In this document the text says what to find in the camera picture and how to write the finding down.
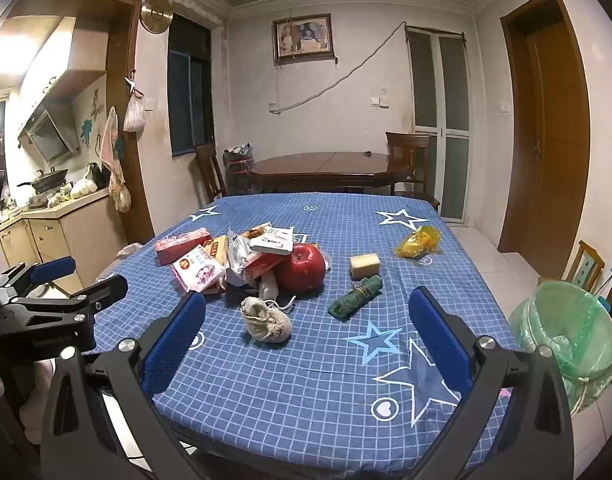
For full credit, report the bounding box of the gold wall clock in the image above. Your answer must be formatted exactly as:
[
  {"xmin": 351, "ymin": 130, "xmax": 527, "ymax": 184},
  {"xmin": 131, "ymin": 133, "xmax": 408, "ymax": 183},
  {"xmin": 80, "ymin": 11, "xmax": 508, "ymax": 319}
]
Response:
[{"xmin": 140, "ymin": 0, "xmax": 175, "ymax": 35}]

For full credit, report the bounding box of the brown wooden door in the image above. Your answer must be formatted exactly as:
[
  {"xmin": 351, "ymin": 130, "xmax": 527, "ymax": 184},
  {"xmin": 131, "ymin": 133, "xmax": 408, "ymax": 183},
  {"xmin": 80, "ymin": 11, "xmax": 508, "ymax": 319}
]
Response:
[{"xmin": 498, "ymin": 0, "xmax": 594, "ymax": 281}]

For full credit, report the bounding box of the round dark wooden table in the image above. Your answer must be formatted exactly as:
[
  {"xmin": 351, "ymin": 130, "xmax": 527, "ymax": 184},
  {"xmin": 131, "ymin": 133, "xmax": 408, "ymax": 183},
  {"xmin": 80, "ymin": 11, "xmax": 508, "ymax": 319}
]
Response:
[{"xmin": 248, "ymin": 151, "xmax": 411, "ymax": 195}]

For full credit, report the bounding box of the blue star checked tablecloth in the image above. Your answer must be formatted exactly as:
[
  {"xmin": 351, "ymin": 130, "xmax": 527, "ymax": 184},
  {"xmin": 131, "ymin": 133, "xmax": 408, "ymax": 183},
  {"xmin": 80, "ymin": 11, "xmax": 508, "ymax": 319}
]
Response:
[{"xmin": 83, "ymin": 192, "xmax": 524, "ymax": 476}]

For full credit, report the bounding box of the white hanging plastic bag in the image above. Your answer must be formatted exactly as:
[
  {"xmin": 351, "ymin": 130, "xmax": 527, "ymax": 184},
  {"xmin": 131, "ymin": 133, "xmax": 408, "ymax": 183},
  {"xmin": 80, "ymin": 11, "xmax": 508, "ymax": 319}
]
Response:
[{"xmin": 123, "ymin": 92, "xmax": 147, "ymax": 133}]

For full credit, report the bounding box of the black wok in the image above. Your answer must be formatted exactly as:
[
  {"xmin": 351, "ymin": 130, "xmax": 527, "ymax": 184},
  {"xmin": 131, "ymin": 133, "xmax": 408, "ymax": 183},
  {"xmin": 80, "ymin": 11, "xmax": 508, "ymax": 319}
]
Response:
[{"xmin": 16, "ymin": 168, "xmax": 70, "ymax": 193}]

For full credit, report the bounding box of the dark window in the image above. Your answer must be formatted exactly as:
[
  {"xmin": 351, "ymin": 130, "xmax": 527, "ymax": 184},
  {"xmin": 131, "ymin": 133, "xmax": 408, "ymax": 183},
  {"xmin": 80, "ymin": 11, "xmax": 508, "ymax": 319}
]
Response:
[{"xmin": 167, "ymin": 11, "xmax": 215, "ymax": 158}]

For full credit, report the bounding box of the orange snack packet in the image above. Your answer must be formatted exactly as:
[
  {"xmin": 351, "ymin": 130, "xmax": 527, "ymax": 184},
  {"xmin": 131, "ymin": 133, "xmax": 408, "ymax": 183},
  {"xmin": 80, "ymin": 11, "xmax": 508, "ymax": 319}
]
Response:
[{"xmin": 201, "ymin": 236, "xmax": 231, "ymax": 266}]

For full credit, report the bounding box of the beige kitchen cabinet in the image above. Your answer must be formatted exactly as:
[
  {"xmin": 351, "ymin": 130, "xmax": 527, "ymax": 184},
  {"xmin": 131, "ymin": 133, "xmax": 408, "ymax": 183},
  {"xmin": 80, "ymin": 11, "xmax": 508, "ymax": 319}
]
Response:
[{"xmin": 0, "ymin": 187, "xmax": 129, "ymax": 296}]

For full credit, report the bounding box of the pink red packet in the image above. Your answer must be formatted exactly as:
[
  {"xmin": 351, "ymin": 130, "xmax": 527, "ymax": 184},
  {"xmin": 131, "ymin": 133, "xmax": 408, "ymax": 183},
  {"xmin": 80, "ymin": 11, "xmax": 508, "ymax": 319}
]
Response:
[{"xmin": 154, "ymin": 227, "xmax": 213, "ymax": 267}]

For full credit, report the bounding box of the pale yellow sponge block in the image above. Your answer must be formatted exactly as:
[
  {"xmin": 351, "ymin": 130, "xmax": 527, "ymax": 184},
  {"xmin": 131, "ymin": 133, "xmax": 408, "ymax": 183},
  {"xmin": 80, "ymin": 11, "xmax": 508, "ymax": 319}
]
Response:
[{"xmin": 349, "ymin": 254, "xmax": 381, "ymax": 281}]

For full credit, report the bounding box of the steel range hood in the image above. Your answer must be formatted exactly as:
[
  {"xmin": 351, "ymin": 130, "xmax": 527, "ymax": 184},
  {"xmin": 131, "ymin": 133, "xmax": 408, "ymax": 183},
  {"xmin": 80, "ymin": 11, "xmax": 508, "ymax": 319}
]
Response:
[{"xmin": 17, "ymin": 102, "xmax": 81, "ymax": 163}]

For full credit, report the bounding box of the black bag with red band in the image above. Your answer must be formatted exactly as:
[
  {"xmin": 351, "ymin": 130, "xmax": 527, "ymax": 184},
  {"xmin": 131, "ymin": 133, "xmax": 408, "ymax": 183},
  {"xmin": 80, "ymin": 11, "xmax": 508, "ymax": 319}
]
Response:
[{"xmin": 222, "ymin": 143, "xmax": 257, "ymax": 197}]

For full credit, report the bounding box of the white bag on counter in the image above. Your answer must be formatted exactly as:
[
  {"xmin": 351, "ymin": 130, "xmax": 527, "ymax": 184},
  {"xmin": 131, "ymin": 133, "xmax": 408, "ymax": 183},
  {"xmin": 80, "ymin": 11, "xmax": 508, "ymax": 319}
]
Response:
[{"xmin": 70, "ymin": 165, "xmax": 99, "ymax": 201}]

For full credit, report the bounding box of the green cloth bundle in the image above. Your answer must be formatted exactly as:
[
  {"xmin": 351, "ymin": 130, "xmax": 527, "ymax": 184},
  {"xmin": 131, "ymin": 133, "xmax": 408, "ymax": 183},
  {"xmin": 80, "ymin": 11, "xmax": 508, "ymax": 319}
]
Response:
[{"xmin": 328, "ymin": 275, "xmax": 383, "ymax": 320}]

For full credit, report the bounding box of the white paper box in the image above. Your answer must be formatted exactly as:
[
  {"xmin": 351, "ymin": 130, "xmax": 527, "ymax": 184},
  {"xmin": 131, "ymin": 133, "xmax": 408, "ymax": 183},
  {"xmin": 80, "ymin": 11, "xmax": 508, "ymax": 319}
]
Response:
[{"xmin": 248, "ymin": 226, "xmax": 295, "ymax": 256}]

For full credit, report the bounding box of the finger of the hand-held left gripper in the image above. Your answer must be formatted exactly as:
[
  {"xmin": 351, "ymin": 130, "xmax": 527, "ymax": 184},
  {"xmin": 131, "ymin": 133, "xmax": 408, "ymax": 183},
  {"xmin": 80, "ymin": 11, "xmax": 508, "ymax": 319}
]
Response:
[
  {"xmin": 0, "ymin": 256, "xmax": 78, "ymax": 302},
  {"xmin": 16, "ymin": 275, "xmax": 129, "ymax": 321}
]

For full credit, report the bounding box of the frosted glass door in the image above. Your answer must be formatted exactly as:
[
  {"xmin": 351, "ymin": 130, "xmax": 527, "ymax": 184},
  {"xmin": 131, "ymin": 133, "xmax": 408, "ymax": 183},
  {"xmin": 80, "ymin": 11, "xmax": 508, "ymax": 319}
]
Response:
[{"xmin": 405, "ymin": 27, "xmax": 473, "ymax": 226}]

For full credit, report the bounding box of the pink snack packet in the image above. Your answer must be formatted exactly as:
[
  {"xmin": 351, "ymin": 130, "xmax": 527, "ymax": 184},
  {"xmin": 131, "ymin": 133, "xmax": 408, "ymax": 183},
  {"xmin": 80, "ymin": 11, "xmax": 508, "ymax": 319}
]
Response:
[{"xmin": 171, "ymin": 249, "xmax": 227, "ymax": 294}]

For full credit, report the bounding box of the trash bin with green bag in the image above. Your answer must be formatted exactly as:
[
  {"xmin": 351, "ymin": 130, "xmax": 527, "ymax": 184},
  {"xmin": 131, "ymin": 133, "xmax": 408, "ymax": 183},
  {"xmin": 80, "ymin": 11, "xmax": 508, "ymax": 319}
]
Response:
[{"xmin": 508, "ymin": 280, "xmax": 612, "ymax": 416}]

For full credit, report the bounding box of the small wooden chair teal back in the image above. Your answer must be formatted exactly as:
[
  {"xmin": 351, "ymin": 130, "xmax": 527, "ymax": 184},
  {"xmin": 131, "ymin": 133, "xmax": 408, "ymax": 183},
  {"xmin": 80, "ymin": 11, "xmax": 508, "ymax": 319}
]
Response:
[{"xmin": 538, "ymin": 240, "xmax": 607, "ymax": 292}]

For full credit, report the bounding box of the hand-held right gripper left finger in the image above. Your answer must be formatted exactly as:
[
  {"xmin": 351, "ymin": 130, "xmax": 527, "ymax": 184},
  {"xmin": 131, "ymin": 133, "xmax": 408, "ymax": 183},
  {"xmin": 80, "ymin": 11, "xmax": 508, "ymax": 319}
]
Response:
[{"xmin": 40, "ymin": 291, "xmax": 227, "ymax": 480}]

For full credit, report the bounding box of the white drawstring cloth pouch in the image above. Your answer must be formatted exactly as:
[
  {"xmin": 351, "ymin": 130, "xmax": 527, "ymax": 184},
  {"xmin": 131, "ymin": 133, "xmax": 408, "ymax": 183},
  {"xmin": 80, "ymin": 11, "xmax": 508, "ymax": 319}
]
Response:
[{"xmin": 241, "ymin": 296, "xmax": 299, "ymax": 345}]

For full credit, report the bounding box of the framed wall picture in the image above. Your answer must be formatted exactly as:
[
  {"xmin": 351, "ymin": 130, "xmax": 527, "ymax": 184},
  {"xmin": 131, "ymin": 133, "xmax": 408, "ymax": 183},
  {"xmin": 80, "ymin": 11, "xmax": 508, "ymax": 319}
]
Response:
[{"xmin": 272, "ymin": 13, "xmax": 335, "ymax": 65}]

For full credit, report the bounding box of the yellow plastic wrapper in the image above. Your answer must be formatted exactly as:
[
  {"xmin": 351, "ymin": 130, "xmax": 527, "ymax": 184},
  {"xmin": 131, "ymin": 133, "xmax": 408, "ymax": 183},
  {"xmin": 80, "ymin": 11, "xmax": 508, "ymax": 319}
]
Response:
[{"xmin": 396, "ymin": 226, "xmax": 443, "ymax": 261}]

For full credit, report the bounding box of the red apple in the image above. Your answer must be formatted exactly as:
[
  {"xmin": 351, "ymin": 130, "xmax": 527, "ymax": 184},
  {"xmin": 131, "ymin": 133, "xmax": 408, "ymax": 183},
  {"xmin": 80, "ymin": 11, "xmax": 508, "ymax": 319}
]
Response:
[{"xmin": 273, "ymin": 243, "xmax": 327, "ymax": 293}]

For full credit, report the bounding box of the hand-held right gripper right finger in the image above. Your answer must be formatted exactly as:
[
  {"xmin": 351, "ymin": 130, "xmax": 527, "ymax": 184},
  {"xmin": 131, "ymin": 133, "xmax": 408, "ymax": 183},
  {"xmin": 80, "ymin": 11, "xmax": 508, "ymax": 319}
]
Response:
[{"xmin": 408, "ymin": 286, "xmax": 574, "ymax": 480}]

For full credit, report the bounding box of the grey wall cable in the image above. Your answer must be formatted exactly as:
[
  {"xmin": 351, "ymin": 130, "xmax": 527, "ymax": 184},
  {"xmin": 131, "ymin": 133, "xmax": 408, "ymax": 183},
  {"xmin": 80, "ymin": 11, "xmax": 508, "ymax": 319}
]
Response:
[{"xmin": 276, "ymin": 21, "xmax": 407, "ymax": 115}]

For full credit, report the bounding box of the dark wooden dining chair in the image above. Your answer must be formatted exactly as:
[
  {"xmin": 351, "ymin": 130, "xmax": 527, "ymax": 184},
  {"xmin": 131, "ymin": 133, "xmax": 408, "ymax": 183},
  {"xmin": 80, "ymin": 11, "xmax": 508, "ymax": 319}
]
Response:
[
  {"xmin": 385, "ymin": 131, "xmax": 441, "ymax": 212},
  {"xmin": 193, "ymin": 142, "xmax": 230, "ymax": 200}
]

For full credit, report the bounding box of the beige hanging bag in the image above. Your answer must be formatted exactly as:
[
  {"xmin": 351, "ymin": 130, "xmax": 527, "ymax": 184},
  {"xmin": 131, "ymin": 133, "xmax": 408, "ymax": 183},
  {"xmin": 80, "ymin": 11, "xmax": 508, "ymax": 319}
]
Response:
[{"xmin": 108, "ymin": 160, "xmax": 132, "ymax": 213}]

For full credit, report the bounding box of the pink hanging cloth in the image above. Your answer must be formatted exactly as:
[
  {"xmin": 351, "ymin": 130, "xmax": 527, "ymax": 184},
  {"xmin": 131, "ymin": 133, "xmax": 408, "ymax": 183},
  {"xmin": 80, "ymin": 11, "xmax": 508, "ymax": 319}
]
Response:
[{"xmin": 98, "ymin": 106, "xmax": 120, "ymax": 173}]

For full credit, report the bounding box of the wooden doorway frame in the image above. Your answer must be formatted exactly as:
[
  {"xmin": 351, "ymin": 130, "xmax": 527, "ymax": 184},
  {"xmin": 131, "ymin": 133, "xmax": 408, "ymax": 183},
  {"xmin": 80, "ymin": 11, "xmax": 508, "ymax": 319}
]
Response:
[{"xmin": 8, "ymin": 0, "xmax": 157, "ymax": 246}]

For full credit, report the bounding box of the person's left hand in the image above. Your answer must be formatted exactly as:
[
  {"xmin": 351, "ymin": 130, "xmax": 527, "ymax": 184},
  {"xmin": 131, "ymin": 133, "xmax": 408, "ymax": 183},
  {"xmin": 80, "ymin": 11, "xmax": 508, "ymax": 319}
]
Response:
[{"xmin": 0, "ymin": 360, "xmax": 55, "ymax": 443}]

